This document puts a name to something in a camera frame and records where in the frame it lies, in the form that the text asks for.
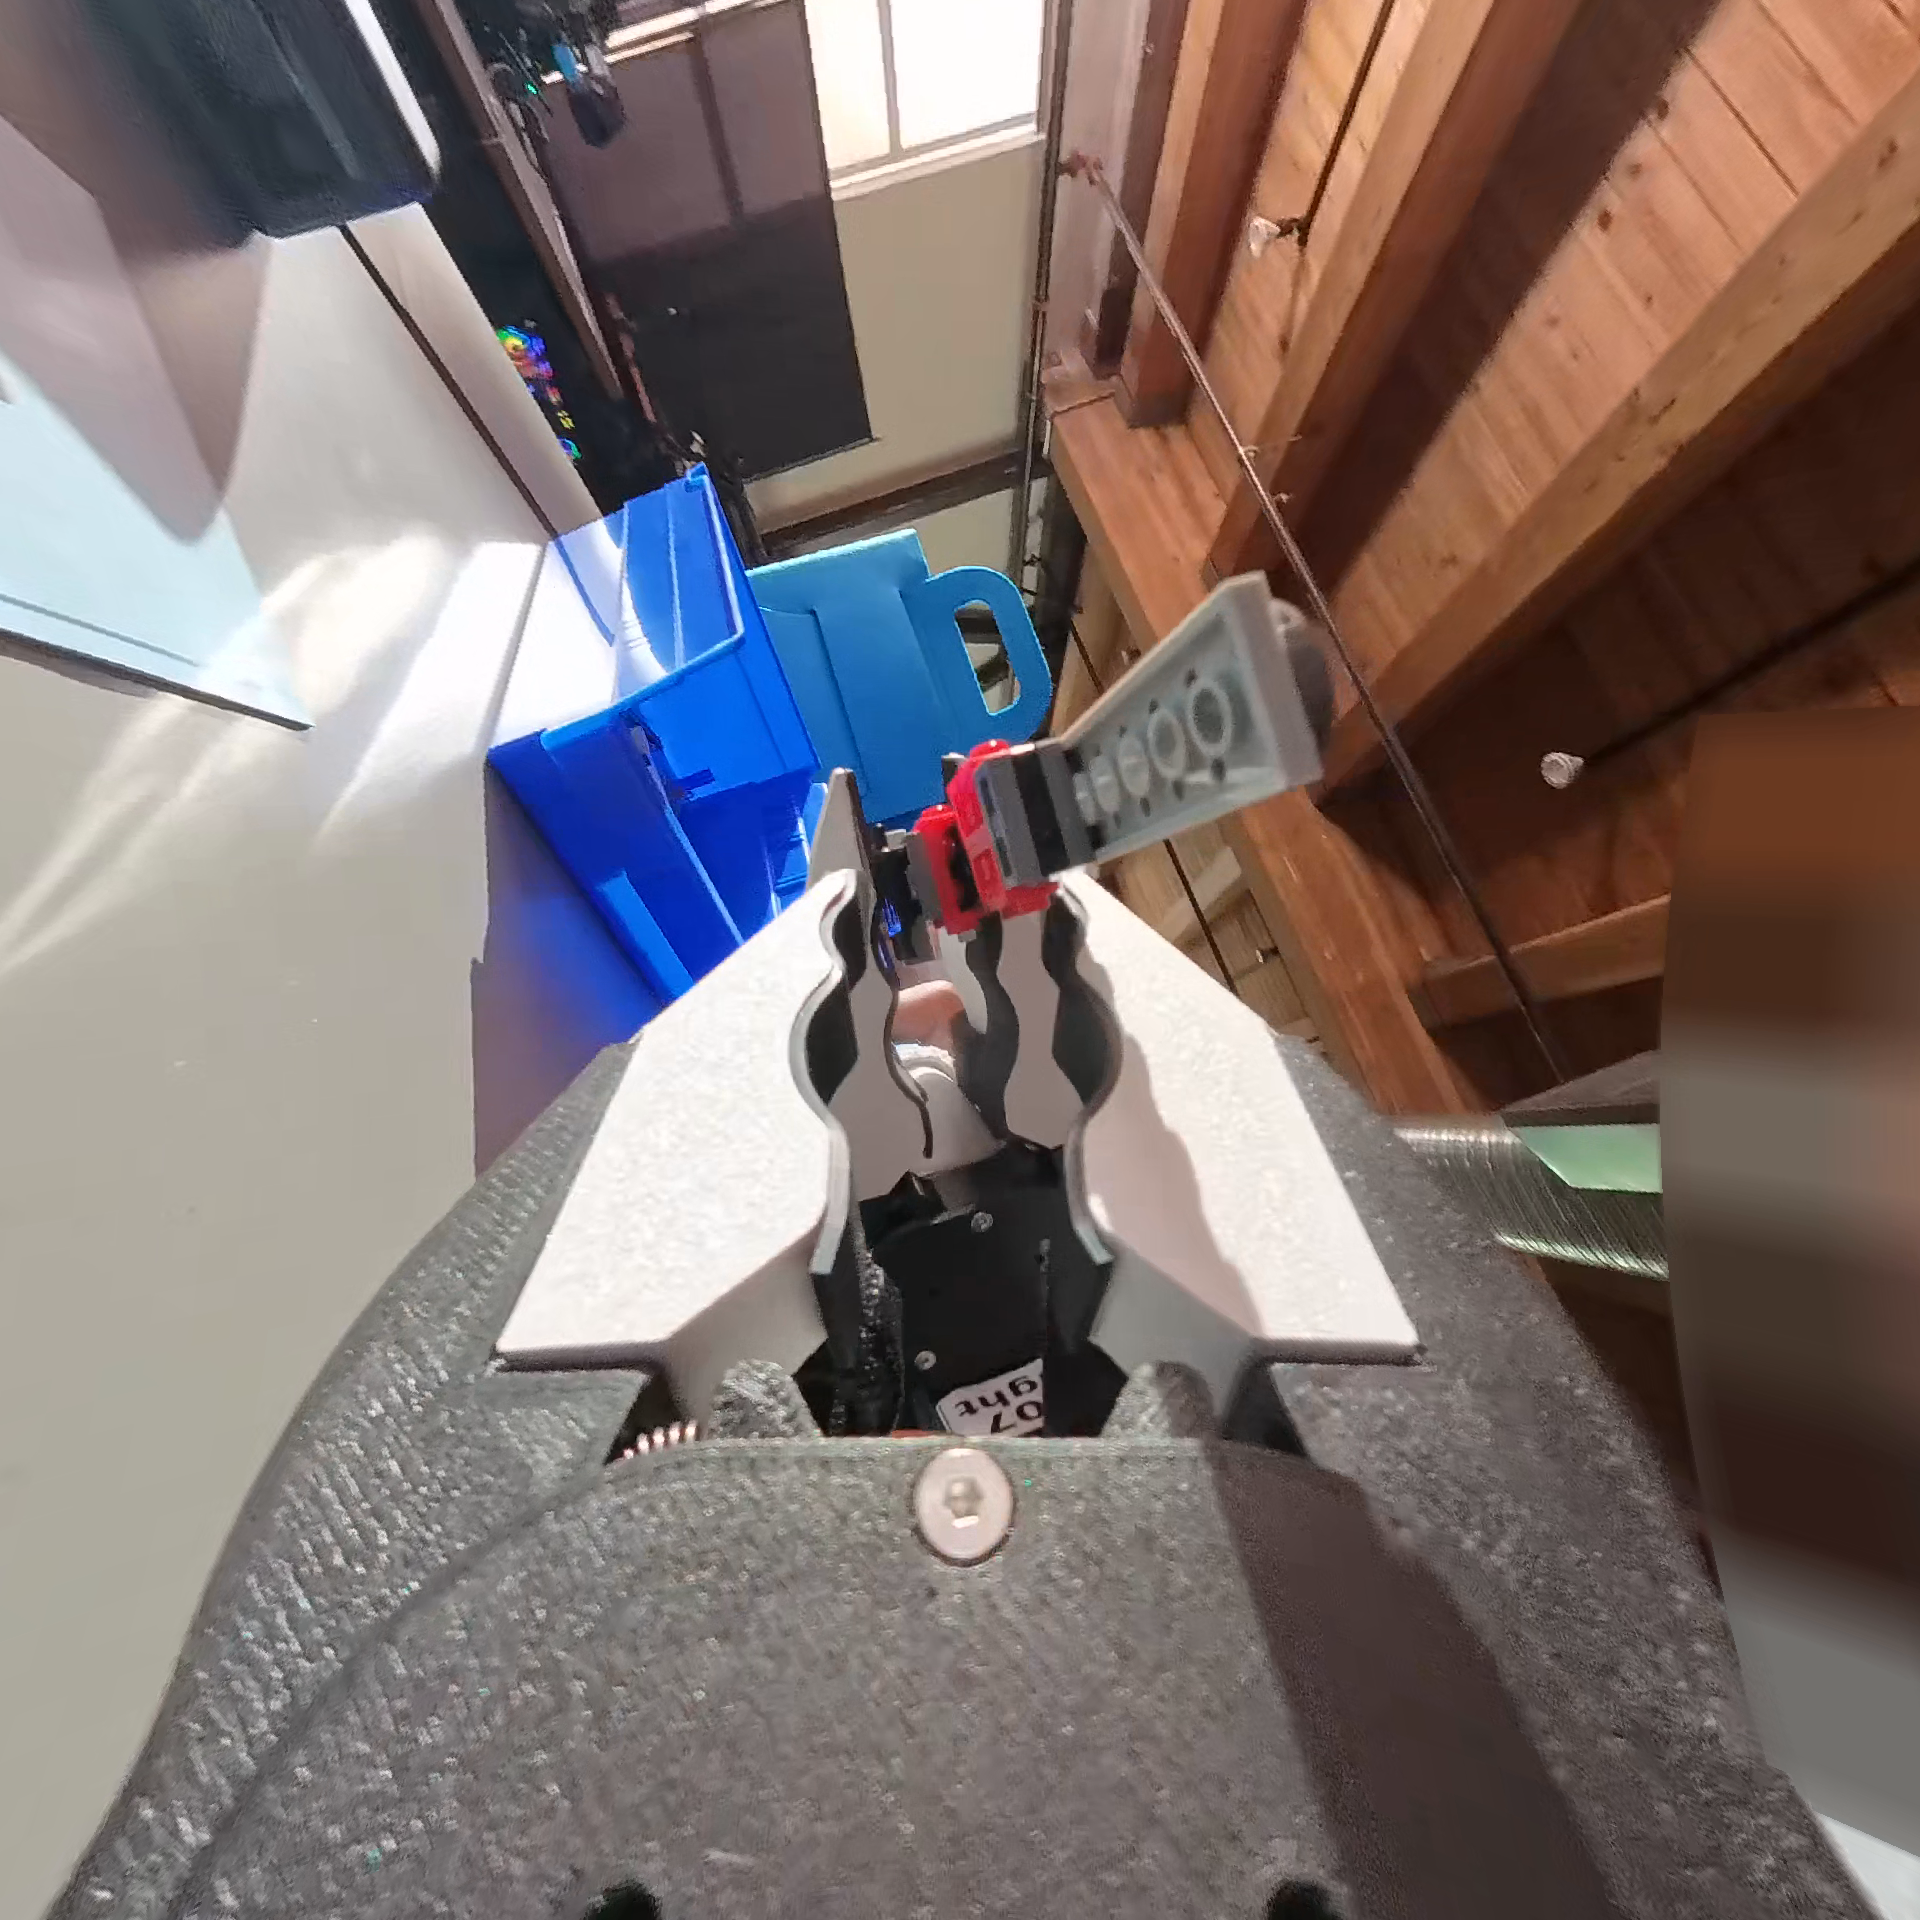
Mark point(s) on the red grey toy brick model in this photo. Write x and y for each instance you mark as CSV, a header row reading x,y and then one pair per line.
x,y
1185,736

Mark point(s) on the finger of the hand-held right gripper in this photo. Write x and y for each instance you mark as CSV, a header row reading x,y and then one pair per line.
x,y
886,1117
1002,1102

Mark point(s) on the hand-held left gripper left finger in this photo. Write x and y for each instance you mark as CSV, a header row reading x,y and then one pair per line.
x,y
676,1201

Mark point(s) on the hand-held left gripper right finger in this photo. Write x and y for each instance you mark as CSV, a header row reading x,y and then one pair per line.
x,y
1245,1185

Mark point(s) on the grey desk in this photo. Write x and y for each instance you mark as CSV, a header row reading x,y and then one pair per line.
x,y
226,1050

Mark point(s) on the person's right hand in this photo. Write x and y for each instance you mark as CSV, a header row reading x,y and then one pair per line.
x,y
931,1013

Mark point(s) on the blue felt bag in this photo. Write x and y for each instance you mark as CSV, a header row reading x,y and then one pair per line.
x,y
854,660

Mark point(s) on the black ceiling rod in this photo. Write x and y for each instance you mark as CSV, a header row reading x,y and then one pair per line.
x,y
1201,396

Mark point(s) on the silver air duct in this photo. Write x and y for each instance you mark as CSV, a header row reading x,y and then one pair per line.
x,y
1559,1201

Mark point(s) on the light blue instruction booklet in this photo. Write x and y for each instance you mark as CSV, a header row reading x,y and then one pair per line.
x,y
89,569

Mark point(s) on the glowing computer case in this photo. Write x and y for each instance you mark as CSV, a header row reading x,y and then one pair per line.
x,y
534,360

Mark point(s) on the ceiling sprinkler head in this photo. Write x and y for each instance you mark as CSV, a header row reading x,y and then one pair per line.
x,y
1559,766
1274,232

